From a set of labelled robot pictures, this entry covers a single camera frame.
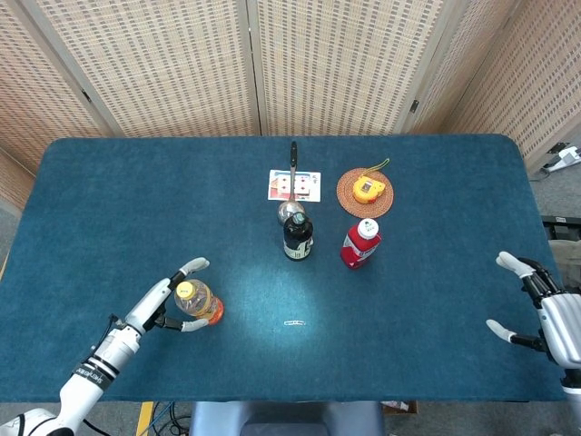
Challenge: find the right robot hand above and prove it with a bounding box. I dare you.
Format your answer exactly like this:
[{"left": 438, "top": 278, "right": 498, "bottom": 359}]
[{"left": 485, "top": 251, "right": 581, "bottom": 367}]

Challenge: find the white picture card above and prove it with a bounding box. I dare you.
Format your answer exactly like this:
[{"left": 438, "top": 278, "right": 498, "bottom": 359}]
[{"left": 267, "top": 169, "right": 322, "bottom": 203}]

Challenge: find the blue tablecloth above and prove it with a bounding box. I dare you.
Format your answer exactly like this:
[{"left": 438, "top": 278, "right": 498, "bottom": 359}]
[{"left": 0, "top": 134, "right": 568, "bottom": 403}]

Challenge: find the blue floor cable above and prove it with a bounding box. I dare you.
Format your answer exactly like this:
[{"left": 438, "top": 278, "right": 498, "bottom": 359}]
[{"left": 152, "top": 401, "right": 176, "bottom": 436}]

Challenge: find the round woven brown coaster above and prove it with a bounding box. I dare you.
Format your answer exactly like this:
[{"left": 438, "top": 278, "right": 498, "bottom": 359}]
[{"left": 337, "top": 167, "right": 395, "bottom": 214}]

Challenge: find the red juice bottle white cap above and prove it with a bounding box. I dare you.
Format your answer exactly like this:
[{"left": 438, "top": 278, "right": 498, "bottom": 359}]
[{"left": 340, "top": 218, "right": 382, "bottom": 270}]

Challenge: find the woven folding screen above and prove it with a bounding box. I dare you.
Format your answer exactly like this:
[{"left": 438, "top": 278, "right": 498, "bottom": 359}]
[{"left": 0, "top": 0, "right": 581, "bottom": 213}]

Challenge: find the white power strip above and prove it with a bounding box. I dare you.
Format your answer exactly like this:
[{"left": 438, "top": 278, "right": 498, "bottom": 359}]
[{"left": 542, "top": 143, "right": 581, "bottom": 173}]

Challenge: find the metal spoon black handle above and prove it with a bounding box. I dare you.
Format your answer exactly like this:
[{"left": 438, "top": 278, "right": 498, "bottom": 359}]
[{"left": 277, "top": 141, "right": 307, "bottom": 227}]

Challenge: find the grey blue robot torso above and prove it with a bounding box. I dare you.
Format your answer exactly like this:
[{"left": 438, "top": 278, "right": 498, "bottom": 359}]
[{"left": 188, "top": 401, "right": 387, "bottom": 436}]

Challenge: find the black floor cable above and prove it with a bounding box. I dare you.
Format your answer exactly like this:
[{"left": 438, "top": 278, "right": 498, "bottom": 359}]
[{"left": 156, "top": 401, "right": 192, "bottom": 436}]

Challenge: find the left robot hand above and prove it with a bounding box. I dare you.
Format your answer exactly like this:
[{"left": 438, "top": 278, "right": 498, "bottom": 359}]
[{"left": 124, "top": 256, "right": 211, "bottom": 337}]

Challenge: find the dark brown bottle black cap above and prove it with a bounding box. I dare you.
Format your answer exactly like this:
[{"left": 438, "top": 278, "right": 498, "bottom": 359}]
[{"left": 282, "top": 212, "right": 315, "bottom": 263}]

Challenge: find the yellow tape measure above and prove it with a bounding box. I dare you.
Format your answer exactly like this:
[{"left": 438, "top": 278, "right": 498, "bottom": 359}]
[{"left": 352, "top": 158, "right": 390, "bottom": 205}]

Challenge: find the black equipment frame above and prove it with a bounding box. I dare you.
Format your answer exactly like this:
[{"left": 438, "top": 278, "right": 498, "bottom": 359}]
[{"left": 542, "top": 215, "right": 581, "bottom": 240}]

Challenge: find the iced tea bottle yellow cap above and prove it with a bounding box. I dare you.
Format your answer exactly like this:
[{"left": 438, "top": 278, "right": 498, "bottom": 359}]
[{"left": 174, "top": 279, "right": 225, "bottom": 327}]

